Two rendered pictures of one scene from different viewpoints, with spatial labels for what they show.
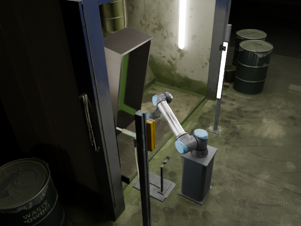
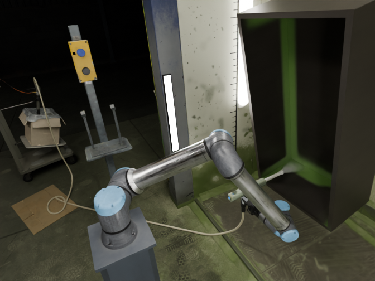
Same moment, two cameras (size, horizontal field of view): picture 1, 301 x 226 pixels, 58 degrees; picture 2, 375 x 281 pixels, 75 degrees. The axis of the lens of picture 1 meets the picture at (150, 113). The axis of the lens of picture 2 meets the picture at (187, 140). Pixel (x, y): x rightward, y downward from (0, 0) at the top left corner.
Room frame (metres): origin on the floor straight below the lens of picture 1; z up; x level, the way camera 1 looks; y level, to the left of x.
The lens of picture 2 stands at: (2.99, -1.10, 1.68)
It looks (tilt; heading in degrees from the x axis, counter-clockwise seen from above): 28 degrees down; 122
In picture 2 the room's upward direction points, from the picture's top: 5 degrees counter-clockwise
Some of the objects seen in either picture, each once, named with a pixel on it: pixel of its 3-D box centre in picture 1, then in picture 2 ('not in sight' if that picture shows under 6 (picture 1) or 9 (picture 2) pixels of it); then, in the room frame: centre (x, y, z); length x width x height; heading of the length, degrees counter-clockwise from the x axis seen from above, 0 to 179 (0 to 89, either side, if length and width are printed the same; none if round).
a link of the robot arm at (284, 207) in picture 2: (147, 118); (280, 213); (2.87, 0.04, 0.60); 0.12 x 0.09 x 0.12; 117
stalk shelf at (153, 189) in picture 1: (153, 185); (107, 148); (1.60, -0.01, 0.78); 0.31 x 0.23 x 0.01; 56
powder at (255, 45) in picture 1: (255, 46); not in sight; (4.58, -1.92, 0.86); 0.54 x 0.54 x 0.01
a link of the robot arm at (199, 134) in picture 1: (199, 138); (113, 207); (2.15, -0.50, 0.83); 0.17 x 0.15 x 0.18; 117
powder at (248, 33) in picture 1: (251, 34); not in sight; (5.22, -2.05, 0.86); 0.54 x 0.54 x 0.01
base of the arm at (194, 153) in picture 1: (199, 148); (118, 227); (2.15, -0.51, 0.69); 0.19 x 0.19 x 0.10
